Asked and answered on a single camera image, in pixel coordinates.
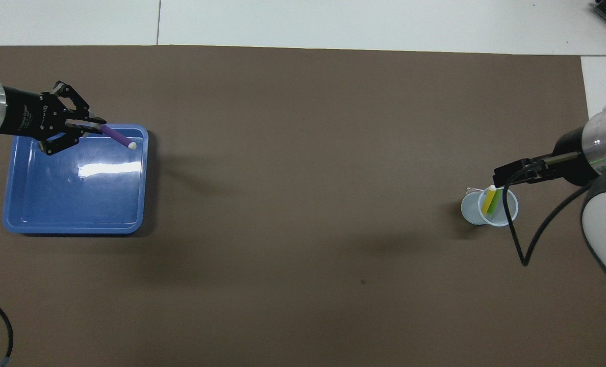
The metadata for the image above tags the blue plastic tray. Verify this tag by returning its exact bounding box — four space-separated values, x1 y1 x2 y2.
2 124 149 236

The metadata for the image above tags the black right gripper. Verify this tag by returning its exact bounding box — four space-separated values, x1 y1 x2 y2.
492 126 599 189

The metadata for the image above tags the translucent plastic cup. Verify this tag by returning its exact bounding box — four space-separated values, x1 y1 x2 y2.
460 186 519 227

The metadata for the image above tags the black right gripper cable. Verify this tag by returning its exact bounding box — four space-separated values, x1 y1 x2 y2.
502 152 595 267

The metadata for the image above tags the brown table mat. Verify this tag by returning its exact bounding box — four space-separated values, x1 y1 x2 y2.
0 45 606 367

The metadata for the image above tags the purple marker pen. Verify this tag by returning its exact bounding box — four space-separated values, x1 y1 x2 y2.
100 124 138 150

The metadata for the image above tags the yellow marker pen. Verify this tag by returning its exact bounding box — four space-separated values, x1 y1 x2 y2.
483 185 498 215

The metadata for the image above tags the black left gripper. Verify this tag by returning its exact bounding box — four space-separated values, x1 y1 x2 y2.
1 80 107 156

